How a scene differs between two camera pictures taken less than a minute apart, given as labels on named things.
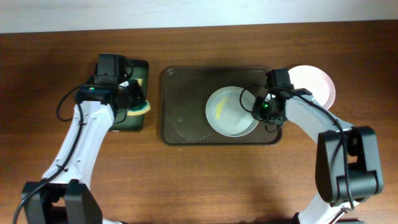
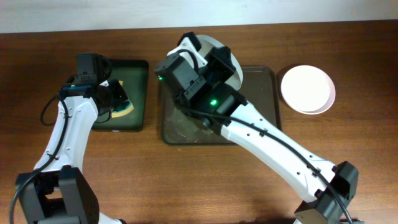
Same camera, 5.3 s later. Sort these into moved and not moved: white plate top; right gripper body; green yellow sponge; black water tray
Moved: green yellow sponge; right gripper body
Not moved: black water tray; white plate top
